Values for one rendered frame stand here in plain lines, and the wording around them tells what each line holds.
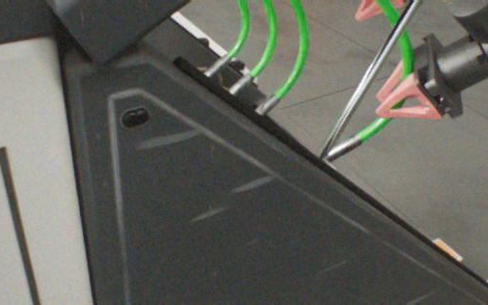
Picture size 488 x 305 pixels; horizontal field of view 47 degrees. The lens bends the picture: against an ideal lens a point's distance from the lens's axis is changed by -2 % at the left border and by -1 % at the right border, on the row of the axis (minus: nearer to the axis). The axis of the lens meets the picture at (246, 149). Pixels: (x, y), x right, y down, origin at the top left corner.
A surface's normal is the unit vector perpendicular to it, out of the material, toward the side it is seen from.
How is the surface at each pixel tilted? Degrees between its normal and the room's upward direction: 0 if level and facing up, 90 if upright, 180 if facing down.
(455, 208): 0
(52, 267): 90
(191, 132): 90
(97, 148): 90
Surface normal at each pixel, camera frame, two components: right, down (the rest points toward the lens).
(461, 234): 0.07, -0.81
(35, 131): 0.51, 0.52
